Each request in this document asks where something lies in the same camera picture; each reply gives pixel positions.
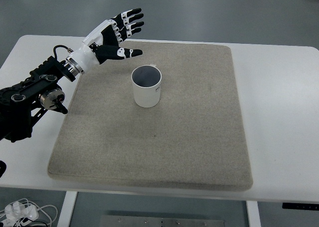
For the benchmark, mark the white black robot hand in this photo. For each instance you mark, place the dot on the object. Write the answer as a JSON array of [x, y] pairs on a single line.
[[83, 59]]

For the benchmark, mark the white cup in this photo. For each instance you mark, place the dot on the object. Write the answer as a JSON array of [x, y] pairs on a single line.
[[146, 83]]

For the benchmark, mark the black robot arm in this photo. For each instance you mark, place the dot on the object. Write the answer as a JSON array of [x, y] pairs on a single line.
[[24, 104]]

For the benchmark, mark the beige felt mat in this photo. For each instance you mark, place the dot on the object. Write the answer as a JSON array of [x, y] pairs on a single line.
[[193, 138]]

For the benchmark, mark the black table control panel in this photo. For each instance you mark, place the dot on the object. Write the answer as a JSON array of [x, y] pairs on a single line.
[[300, 206]]

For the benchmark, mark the grey metal base plate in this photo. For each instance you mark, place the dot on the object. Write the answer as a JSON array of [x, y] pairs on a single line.
[[131, 221]]

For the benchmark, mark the white table leg frame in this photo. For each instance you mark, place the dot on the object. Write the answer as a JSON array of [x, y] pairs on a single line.
[[70, 199]]

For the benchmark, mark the white power strip with cables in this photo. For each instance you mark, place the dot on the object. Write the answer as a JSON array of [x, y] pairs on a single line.
[[26, 213]]

